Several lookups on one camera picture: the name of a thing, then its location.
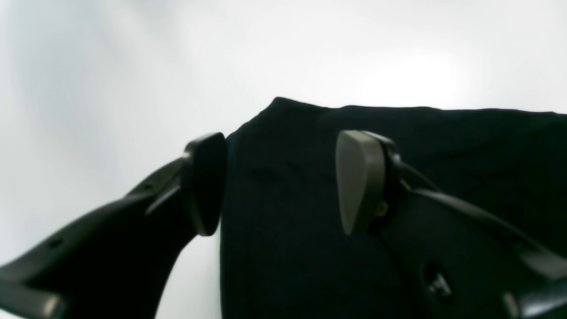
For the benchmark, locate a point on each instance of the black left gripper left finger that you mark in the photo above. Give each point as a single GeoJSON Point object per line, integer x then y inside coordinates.
{"type": "Point", "coordinates": [114, 262]}

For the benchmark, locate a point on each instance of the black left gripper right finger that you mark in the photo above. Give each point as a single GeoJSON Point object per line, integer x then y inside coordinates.
{"type": "Point", "coordinates": [456, 260]}

